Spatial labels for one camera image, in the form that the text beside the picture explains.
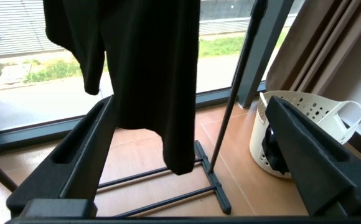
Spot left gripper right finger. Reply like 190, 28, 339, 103
265, 95, 361, 217

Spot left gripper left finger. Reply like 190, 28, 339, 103
6, 95, 118, 218

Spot black garment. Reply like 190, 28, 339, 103
42, 0, 201, 175

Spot white laundry basket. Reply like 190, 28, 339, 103
249, 90, 361, 180

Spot black clothes rack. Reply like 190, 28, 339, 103
0, 0, 268, 218

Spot brown curtain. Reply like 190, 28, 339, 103
266, 0, 361, 97

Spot window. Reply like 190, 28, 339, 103
0, 0, 296, 153

